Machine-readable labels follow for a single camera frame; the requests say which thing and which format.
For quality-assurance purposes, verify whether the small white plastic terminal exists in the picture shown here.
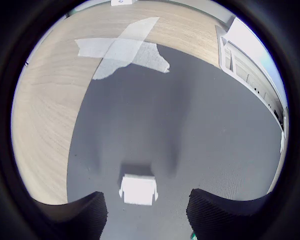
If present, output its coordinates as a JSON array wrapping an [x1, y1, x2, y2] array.
[[118, 173, 158, 207]]

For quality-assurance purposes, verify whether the dark grey mat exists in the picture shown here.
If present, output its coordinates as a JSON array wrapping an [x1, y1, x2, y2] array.
[[66, 42, 287, 240]]

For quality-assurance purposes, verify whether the white tape strip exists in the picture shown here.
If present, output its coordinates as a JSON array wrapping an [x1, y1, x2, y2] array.
[[91, 16, 161, 81]]

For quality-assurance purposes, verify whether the silver cable duct box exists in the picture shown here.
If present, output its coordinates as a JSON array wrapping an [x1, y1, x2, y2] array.
[[214, 24, 289, 140]]

